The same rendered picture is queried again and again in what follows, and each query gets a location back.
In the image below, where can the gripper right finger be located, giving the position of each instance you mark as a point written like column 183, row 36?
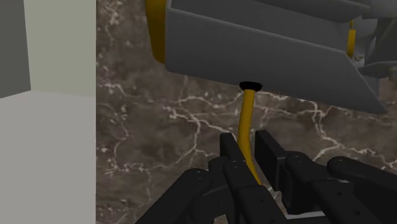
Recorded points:
column 341, row 192

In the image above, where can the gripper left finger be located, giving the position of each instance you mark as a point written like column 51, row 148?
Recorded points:
column 245, row 192

